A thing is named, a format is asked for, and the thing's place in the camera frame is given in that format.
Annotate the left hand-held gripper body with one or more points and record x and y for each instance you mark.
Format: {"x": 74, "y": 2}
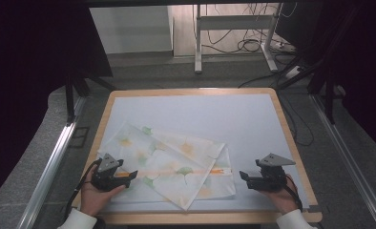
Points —
{"x": 108, "y": 178}

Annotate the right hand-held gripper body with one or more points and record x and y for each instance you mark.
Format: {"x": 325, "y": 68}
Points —
{"x": 270, "y": 178}

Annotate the white leaf-print cloth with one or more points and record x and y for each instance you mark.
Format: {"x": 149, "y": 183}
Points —
{"x": 163, "y": 159}

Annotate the person's right hand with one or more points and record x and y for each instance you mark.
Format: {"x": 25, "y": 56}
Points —
{"x": 281, "y": 197}

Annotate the person's left hand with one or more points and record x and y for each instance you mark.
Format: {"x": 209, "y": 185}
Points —
{"x": 94, "y": 200}

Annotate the white table mat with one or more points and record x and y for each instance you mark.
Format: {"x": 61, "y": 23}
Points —
{"x": 240, "y": 127}

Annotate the black floor plate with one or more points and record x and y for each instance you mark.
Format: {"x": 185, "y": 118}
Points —
{"x": 79, "y": 137}

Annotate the grey tape piece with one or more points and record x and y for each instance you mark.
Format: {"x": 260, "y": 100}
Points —
{"x": 315, "y": 209}

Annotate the wooden table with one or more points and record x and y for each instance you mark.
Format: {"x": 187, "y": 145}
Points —
{"x": 205, "y": 218}

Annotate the black metal stand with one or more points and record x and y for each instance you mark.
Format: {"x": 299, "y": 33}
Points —
{"x": 329, "y": 95}
{"x": 70, "y": 98}

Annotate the white power strip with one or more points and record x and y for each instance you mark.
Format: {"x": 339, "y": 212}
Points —
{"x": 293, "y": 71}

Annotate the dark curtain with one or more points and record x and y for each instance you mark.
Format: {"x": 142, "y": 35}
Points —
{"x": 367, "y": 63}
{"x": 24, "y": 79}

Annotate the white cabinet panel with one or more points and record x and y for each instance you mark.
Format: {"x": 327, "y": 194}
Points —
{"x": 129, "y": 28}

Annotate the aluminium floor rail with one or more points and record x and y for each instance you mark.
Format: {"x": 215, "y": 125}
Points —
{"x": 351, "y": 162}
{"x": 46, "y": 171}

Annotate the white desk frame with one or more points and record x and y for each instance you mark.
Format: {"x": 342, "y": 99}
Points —
{"x": 233, "y": 22}

